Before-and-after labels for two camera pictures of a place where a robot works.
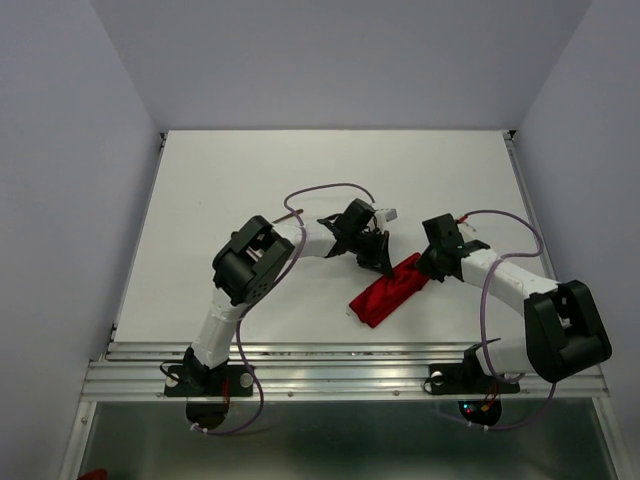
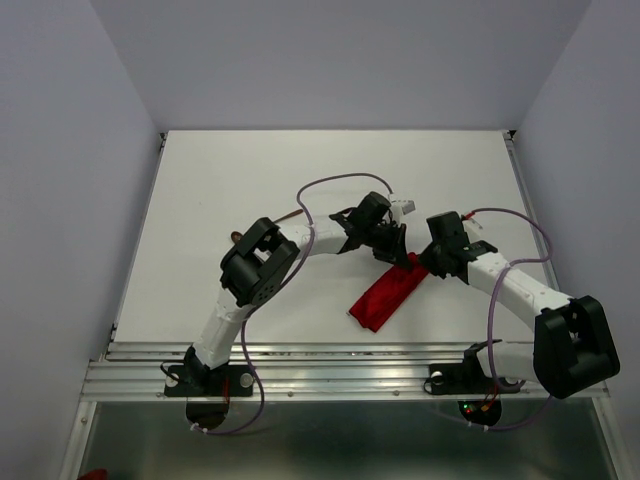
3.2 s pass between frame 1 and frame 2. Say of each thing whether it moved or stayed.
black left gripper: moved
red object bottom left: stayed
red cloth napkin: stayed
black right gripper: stayed
